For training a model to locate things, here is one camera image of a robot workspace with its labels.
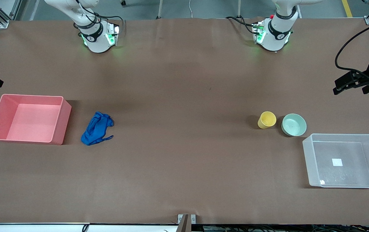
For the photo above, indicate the mint green bowl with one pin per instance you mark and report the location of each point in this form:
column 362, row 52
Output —
column 294, row 125

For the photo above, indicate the yellow plastic cup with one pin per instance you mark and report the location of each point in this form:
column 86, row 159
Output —
column 266, row 120

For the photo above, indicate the blue glove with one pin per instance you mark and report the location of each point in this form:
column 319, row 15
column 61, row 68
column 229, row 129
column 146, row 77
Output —
column 95, row 129

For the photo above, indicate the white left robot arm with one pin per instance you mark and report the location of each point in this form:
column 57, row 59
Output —
column 278, row 32

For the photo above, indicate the clear plastic box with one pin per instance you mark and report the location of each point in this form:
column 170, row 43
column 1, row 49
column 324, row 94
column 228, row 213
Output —
column 349, row 151

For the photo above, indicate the white square label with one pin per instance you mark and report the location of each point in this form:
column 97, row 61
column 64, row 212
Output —
column 337, row 162

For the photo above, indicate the grey metal leg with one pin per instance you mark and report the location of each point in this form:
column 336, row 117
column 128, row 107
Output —
column 159, row 9
column 239, row 9

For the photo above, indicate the grey metal bracket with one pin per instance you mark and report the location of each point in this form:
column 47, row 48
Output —
column 184, row 222

